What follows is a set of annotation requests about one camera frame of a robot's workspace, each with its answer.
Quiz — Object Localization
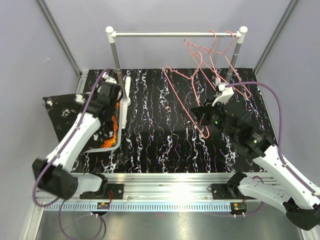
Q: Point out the pink wire hanger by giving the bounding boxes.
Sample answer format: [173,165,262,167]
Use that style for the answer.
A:
[162,65,210,139]
[184,30,217,107]
[204,30,252,99]

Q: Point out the aluminium mounting rail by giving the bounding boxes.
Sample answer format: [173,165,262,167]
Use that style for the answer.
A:
[35,172,235,204]

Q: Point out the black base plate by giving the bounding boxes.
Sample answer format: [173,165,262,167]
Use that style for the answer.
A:
[206,183,239,200]
[79,183,125,200]

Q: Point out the white perforated plastic basket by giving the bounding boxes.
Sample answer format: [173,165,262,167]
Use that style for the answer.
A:
[85,100,123,153]

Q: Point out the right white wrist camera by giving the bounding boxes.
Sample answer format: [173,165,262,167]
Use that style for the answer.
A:
[212,77,234,106]

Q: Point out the orange trousers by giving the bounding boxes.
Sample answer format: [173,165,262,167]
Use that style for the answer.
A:
[101,103,120,149]

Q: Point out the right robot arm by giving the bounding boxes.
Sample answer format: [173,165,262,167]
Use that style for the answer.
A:
[191,103,320,231]

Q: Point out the black and white trousers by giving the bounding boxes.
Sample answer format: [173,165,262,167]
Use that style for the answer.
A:
[42,92,110,153]

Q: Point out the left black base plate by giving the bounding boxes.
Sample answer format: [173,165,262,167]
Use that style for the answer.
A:
[79,183,125,200]

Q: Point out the white and steel clothes rack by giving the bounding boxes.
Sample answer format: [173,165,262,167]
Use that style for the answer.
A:
[105,26,248,129]

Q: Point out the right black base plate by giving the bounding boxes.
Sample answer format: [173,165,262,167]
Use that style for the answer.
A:
[206,183,239,200]

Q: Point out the white slotted cable duct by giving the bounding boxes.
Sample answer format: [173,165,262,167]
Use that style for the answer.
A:
[44,201,231,212]

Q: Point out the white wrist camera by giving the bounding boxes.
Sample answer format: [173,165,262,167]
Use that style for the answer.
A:
[212,77,234,106]
[101,74,118,86]

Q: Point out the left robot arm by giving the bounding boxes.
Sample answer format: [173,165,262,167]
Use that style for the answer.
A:
[32,82,121,200]

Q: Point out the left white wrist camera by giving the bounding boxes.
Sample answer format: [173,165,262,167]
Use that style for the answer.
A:
[101,74,118,86]

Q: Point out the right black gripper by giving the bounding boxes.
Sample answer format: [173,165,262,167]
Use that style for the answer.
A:
[192,97,237,141]

